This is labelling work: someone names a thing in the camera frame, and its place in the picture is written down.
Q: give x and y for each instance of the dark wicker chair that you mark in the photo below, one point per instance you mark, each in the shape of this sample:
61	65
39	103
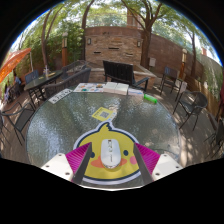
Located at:
75	66
68	82

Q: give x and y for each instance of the green tube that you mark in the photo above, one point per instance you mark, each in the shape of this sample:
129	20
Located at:
150	99

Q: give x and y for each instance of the colourful printed leaflet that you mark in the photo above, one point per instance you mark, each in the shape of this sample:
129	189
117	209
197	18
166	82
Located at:
89	87

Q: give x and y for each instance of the blue-grey patio chair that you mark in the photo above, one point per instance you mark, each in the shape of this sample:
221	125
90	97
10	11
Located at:
31	76

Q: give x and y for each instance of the white computer mouse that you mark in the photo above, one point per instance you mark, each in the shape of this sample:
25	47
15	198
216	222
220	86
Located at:
111	153

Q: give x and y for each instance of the person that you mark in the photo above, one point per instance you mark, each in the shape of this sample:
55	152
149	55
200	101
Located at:
17	80
6	94

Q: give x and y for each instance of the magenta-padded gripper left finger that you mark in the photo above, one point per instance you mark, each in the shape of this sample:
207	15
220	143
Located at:
56	165

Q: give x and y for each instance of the white book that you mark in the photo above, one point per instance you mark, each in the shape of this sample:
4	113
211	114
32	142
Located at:
115	88

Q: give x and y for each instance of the grey wall box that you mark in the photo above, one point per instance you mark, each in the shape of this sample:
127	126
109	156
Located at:
152	62

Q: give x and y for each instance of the black wall lamp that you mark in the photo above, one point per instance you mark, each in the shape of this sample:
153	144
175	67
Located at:
139	43
89	41

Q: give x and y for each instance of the small white pink box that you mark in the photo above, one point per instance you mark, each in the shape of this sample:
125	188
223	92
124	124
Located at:
135	92

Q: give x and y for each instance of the black metal mesh chair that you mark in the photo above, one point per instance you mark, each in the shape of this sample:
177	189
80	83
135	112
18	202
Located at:
21	118

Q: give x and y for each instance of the yellow duck mouse pad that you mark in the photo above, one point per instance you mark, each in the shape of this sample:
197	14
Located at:
110	131

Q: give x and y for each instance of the black rounded mesh chair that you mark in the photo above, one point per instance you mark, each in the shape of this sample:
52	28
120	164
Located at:
192	106

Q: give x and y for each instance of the yellow square card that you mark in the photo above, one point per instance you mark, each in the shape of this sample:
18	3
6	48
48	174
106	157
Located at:
104	114

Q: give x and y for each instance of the tree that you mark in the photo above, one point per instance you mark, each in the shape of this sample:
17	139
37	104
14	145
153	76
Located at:
145	43
44	43

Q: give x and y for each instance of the wooden lamp post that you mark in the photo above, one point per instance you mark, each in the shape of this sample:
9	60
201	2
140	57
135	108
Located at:
183	65
65	51

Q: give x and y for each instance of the black slatted bench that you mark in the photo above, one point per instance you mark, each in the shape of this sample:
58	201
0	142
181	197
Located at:
120	71

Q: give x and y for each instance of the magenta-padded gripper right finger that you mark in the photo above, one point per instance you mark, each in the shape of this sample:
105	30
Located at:
165	165

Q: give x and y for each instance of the orange parasol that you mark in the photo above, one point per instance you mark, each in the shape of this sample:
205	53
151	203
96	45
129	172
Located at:
13	61

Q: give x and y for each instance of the dark glass patio table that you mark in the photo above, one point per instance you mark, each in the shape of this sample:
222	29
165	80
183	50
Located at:
41	81

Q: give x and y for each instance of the dark folding chair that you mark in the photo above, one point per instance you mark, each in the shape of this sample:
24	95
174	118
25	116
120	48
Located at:
170	74

